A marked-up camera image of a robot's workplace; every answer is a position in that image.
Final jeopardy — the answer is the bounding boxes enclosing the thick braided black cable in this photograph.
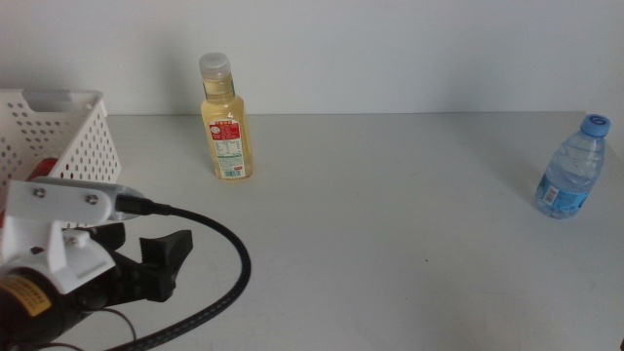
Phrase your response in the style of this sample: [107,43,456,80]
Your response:
[104,193,253,351]

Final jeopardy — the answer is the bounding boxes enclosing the white perforated plastic basket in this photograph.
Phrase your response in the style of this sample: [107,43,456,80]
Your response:
[0,88,123,230]

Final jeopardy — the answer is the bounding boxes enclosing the thin black wire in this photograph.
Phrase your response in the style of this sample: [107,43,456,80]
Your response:
[19,306,138,351]

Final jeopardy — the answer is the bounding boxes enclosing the red cola can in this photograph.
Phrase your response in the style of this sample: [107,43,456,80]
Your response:
[26,157,60,182]

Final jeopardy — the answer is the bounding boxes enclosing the yellow juice bottle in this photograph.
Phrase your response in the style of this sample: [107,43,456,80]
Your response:
[198,52,254,181]

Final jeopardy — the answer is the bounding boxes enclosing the clear water bottle blue cap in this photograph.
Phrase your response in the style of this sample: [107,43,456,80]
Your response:
[533,113,612,220]

